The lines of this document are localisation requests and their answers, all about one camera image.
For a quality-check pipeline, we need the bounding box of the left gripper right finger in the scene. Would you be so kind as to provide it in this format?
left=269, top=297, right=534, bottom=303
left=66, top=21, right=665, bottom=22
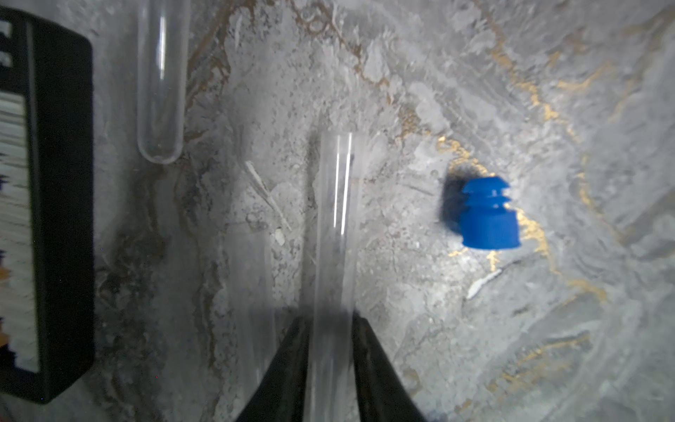
left=352, top=313, right=426, bottom=421

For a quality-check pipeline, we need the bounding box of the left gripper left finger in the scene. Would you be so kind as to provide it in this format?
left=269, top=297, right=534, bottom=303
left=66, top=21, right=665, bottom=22
left=236, top=316, right=311, bottom=422

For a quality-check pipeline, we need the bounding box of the clear test tube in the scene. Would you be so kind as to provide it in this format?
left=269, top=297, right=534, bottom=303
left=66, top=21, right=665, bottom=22
left=307, top=132, right=365, bottom=421
left=136, top=0, right=191, bottom=165

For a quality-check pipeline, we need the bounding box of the blue stopper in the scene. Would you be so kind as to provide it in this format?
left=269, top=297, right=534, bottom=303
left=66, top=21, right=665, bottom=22
left=460, top=176, right=520, bottom=251

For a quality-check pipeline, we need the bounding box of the black charging board with cable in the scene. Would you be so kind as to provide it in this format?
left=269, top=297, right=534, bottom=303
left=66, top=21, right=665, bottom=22
left=1, top=7, right=95, bottom=404

